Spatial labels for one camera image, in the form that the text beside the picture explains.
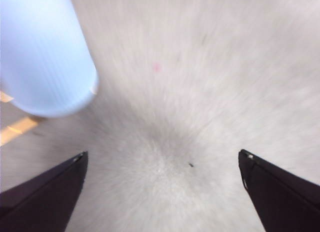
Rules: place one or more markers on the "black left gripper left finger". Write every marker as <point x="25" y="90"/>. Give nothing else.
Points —
<point x="42" y="204"/>

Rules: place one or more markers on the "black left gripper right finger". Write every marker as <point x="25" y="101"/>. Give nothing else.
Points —
<point x="282" y="202"/>

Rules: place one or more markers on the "blue ribbed cup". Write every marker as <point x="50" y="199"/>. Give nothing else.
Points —
<point x="42" y="54"/>

